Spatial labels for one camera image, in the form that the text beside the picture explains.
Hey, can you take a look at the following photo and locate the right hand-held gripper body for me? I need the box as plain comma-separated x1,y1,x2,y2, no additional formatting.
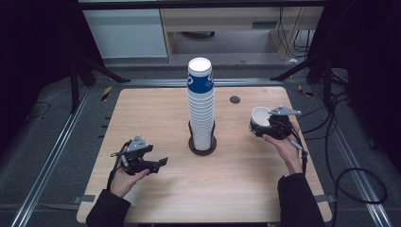
264,105,303,141

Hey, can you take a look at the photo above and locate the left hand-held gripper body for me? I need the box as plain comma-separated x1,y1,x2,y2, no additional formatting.
111,135,160,176

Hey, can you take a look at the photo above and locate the blue white paper cup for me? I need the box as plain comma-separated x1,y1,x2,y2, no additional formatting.
249,106,272,137

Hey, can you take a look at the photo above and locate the black wire cup holder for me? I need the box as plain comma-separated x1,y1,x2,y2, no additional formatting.
187,120,218,157

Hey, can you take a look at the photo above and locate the stack of paper cups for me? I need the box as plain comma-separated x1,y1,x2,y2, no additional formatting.
186,57,216,151

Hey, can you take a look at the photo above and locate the person's right hand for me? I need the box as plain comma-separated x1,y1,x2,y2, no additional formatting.
262,121,305,176

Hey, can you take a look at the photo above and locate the person's left hand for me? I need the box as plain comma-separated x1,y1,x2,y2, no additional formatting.
109,148,150,199

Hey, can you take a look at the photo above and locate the yellow black floor tape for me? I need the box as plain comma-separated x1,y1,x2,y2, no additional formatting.
100,85,113,102
297,84,315,98

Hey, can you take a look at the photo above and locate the black metal stand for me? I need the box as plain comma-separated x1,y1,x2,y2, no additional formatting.
69,53,131,114
270,46,351,110

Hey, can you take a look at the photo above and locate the dark rectangular desk panel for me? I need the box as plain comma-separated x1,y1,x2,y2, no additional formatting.
252,21,279,30

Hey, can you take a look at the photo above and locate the dark curtain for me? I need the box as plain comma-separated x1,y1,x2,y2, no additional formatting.
315,0,401,173

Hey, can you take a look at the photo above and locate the white cabinet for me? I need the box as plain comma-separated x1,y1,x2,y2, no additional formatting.
82,9,168,60

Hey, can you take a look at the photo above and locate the light wooden desk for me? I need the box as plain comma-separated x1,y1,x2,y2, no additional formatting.
159,6,325,62

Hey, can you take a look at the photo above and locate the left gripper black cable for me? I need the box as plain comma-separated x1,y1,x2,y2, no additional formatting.
106,141,131,192

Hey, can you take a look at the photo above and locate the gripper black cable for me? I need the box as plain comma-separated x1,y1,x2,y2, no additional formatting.
106,141,131,192
288,124,310,175

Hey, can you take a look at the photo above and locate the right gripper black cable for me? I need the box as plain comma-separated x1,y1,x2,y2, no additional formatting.
288,124,310,175

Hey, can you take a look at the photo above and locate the grey table bracket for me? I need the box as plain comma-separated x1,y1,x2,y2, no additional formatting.
73,194,96,204
313,194,337,203

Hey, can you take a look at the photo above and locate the aluminium floor rail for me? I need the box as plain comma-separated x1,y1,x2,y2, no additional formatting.
121,78,285,89
10,86,93,227
310,84,393,227

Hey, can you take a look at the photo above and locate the long black floor cable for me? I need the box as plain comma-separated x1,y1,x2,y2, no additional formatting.
296,91,389,227

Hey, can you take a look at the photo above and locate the bundle of black wall cables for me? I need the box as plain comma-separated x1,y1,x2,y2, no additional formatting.
278,6,316,60

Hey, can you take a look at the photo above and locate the thin black floor cable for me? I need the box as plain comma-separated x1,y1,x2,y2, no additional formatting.
24,100,51,123

